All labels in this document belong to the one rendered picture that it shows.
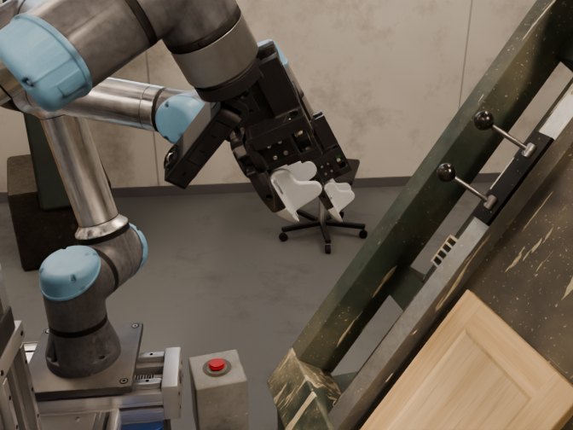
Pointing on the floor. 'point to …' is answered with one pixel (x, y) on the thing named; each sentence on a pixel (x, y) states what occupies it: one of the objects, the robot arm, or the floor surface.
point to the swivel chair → (328, 213)
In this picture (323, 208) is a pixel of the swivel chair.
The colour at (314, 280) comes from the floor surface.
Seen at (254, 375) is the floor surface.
